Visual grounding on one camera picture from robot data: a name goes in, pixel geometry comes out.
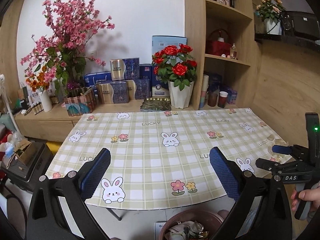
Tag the light blue flat box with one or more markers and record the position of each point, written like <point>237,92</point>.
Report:
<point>162,43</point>

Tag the red gift basket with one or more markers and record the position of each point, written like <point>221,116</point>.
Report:
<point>217,46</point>

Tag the pink blossom artificial tree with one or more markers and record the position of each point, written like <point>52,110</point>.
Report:
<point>70,30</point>

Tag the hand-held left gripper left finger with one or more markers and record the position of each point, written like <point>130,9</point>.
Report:
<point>96,172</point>

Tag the dark brown cup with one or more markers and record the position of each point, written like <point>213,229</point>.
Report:
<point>213,100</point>

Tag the stack of pastel cups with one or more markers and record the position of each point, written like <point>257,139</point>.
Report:
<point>204,92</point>

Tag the red paper cup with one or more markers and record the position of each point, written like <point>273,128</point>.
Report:
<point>222,100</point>

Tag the gold foil wrapper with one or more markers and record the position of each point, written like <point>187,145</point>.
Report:
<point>203,235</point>

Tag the small paper gift bag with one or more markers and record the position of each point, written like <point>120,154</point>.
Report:
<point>23,93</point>

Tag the tall blue box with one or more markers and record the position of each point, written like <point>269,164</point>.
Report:
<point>215,82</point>

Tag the teal patterned planter box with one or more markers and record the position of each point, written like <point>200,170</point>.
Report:
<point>80,105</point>

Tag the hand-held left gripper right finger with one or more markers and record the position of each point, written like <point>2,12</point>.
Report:
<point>225,175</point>

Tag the black chair frame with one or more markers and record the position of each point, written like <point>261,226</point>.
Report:
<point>15,205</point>

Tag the white standing fan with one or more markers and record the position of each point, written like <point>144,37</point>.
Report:
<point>5,100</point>

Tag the wooden shelf unit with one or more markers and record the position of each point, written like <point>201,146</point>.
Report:
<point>195,17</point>

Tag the small glass perfume bottle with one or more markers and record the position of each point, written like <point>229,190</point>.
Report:
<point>233,52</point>

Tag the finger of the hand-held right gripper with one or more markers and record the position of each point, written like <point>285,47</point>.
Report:
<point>281,149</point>
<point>291,177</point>

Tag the low wooden cabinet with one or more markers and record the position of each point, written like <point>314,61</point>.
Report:
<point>50,125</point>

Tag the row of small brown bottles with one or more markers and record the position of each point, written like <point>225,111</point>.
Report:
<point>37,108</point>

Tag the green metal leaf tray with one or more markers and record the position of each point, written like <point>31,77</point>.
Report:
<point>155,105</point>

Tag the black hard case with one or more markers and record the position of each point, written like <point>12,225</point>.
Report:
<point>37,165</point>

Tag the stack of blue gift boxes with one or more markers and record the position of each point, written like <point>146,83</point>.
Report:
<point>120,85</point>

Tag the person's right hand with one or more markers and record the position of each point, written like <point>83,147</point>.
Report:
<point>310,195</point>

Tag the clear plastic wrapper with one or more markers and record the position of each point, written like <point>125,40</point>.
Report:
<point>271,138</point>

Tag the red roses in white vase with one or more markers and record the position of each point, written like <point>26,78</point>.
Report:
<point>180,92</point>

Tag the brown plastic bin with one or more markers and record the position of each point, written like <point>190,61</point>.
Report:
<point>207,216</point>

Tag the peach roses in white pot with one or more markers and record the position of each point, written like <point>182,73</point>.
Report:
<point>271,20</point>

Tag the white flat booklet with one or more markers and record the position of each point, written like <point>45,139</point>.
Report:
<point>160,230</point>

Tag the open cardboard box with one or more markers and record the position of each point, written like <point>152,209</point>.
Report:
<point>22,155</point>

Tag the plaid bunny tablecloth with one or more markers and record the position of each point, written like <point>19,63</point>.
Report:
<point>150,150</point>

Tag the small blue box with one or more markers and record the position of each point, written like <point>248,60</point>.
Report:
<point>232,96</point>

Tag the black folding table frame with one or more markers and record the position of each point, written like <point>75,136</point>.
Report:
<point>115,213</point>

